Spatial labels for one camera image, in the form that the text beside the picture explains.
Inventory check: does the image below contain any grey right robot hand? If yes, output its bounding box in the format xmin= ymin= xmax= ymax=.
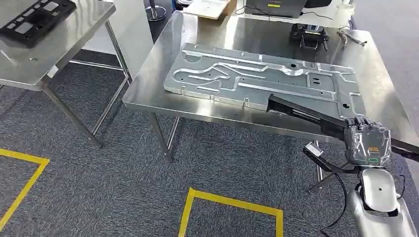
xmin=343 ymin=116 xmax=392 ymax=168

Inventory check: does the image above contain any long black plastic part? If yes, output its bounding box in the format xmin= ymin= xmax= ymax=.
xmin=266 ymin=94 xmax=419 ymax=161

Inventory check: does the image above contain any metal clamp tool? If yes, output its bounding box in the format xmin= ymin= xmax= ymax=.
xmin=336 ymin=30 xmax=368 ymax=47

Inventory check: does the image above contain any black metal fixture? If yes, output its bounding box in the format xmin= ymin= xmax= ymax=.
xmin=290 ymin=23 xmax=331 ymax=52

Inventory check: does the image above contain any white table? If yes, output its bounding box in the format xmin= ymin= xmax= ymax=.
xmin=235 ymin=0 xmax=356 ymax=30

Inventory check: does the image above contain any stamped metal panel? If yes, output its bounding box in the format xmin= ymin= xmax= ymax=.
xmin=163 ymin=42 xmax=367 ymax=120

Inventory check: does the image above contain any yellow floor tape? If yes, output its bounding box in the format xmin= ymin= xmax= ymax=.
xmin=0 ymin=148 xmax=51 ymax=232
xmin=177 ymin=187 xmax=285 ymax=237

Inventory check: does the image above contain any black case with yellow label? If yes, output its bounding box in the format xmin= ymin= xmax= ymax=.
xmin=244 ymin=0 xmax=309 ymax=19

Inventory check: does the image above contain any large steel table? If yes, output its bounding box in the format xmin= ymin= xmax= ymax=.
xmin=122 ymin=10 xmax=419 ymax=194

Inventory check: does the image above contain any cardboard box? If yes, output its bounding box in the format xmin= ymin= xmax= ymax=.
xmin=182 ymin=0 xmax=238 ymax=20

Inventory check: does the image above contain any round chair base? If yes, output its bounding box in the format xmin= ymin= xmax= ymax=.
xmin=145 ymin=0 xmax=167 ymax=21

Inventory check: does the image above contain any white partition board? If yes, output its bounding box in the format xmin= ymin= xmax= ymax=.
xmin=82 ymin=0 xmax=155 ymax=82

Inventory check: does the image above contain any small steel table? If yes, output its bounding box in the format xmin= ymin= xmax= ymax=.
xmin=0 ymin=0 xmax=132 ymax=149

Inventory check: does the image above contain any black tray with metal parts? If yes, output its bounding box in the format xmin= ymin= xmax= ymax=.
xmin=0 ymin=0 xmax=78 ymax=49

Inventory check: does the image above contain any black camera bracket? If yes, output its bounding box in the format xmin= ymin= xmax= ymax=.
xmin=312 ymin=154 xmax=361 ymax=175

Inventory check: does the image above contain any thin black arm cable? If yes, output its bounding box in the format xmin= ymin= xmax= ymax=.
xmin=396 ymin=174 xmax=407 ymax=199

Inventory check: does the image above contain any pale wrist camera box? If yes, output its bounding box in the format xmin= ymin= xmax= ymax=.
xmin=302 ymin=142 xmax=325 ymax=161

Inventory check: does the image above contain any thin black table cable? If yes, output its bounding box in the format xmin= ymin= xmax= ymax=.
xmin=300 ymin=10 xmax=334 ymax=21

